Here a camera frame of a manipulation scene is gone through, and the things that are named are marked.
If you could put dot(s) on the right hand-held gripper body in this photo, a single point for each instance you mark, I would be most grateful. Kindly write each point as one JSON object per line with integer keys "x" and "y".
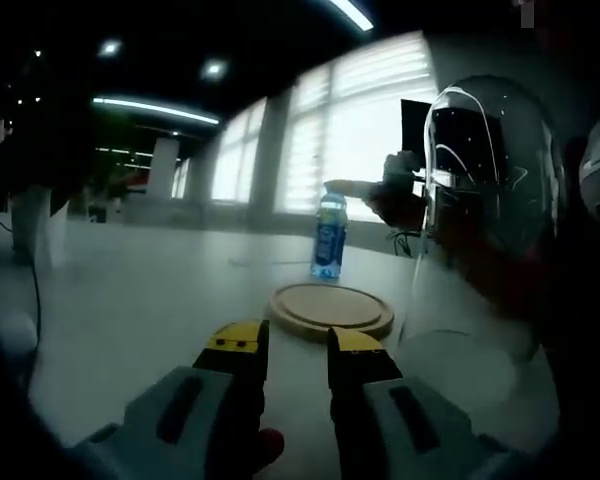
{"x": 402, "y": 162}

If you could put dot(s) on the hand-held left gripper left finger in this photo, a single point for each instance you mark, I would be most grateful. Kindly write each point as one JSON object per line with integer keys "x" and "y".
{"x": 200, "y": 415}

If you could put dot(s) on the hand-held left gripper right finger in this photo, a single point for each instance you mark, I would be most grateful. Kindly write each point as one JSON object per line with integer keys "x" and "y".
{"x": 405, "y": 415}

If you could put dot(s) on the blue drink bottle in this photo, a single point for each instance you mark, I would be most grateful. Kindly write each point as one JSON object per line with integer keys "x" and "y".
{"x": 328, "y": 240}

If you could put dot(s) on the clear glass dome cover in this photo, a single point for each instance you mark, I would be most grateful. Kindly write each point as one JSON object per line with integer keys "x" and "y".
{"x": 505, "y": 225}

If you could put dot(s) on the person's right hand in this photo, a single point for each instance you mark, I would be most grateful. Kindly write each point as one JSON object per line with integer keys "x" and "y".
{"x": 397, "y": 207}

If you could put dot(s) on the person's left hand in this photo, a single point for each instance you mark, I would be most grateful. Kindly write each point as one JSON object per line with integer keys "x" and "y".
{"x": 272, "y": 444}

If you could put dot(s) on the black monitor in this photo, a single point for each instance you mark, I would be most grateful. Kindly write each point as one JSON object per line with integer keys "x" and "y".
{"x": 412, "y": 125}

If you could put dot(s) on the round wooden base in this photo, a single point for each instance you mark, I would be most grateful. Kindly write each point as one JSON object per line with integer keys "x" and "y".
{"x": 330, "y": 307}

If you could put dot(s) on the long ceiling light strip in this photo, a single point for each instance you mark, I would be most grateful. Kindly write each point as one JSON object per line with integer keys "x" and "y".
{"x": 355, "y": 12}

